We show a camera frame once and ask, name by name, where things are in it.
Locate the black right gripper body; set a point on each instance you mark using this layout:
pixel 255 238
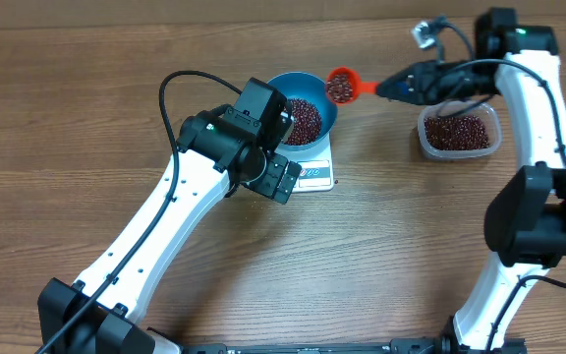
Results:
pixel 467 83

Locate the red measuring scoop blue handle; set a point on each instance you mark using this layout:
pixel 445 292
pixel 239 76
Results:
pixel 344 86

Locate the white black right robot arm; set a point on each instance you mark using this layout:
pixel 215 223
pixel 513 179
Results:
pixel 525 225

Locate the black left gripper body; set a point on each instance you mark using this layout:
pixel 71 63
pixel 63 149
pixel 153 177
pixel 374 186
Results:
pixel 269 181

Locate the red beans in bowl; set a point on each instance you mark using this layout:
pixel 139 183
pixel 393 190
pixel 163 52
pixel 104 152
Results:
pixel 307 123

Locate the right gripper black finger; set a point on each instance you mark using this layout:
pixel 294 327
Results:
pixel 398 94
pixel 404 79

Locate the white digital kitchen scale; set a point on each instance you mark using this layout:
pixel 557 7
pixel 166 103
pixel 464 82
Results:
pixel 317 166

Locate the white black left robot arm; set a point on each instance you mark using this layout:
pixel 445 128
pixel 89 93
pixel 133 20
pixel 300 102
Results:
pixel 216 152

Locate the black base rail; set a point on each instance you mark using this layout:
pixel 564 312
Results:
pixel 307 348

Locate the clear container of red beans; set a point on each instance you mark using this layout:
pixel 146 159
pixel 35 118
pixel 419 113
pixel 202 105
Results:
pixel 456 130

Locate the teal plastic bowl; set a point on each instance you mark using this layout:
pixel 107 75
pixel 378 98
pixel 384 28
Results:
pixel 311 88

